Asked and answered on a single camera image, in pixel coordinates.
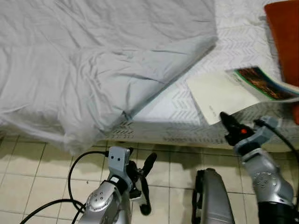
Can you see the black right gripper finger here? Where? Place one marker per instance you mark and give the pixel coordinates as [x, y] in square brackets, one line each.
[233, 127]
[225, 122]

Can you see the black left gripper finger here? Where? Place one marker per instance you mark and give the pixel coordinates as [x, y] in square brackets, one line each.
[149, 163]
[145, 200]

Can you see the white book with city photo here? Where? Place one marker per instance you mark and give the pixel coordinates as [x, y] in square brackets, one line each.
[215, 91]

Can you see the orange suede pillow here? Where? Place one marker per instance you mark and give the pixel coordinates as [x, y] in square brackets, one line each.
[285, 37]

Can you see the grey blanket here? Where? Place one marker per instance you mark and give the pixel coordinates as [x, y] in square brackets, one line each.
[93, 60]

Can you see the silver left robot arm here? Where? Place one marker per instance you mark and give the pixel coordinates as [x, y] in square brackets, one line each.
[100, 205]

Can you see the silver robot right leg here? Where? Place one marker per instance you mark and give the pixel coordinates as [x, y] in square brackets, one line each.
[217, 200]

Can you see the white patterned mattress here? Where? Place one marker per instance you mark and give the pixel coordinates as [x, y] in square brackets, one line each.
[233, 46]

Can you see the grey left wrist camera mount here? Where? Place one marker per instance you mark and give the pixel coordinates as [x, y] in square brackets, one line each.
[119, 163]

